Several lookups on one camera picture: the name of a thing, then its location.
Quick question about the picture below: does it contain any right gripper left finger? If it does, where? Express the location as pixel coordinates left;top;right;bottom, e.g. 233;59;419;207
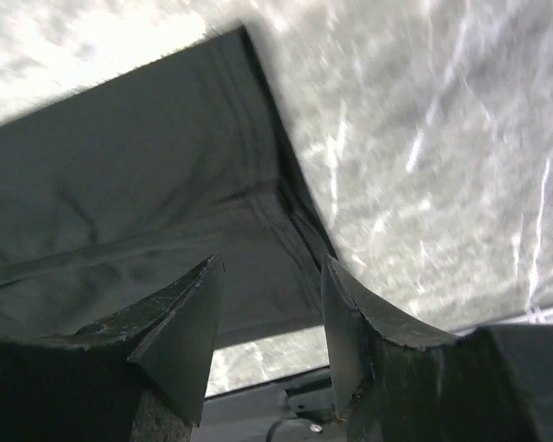
0;256;224;441

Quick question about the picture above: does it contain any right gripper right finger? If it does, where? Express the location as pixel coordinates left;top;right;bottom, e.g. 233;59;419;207
322;257;553;441

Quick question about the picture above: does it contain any black t-shirt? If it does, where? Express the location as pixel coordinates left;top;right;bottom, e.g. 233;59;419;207
0;27;333;346

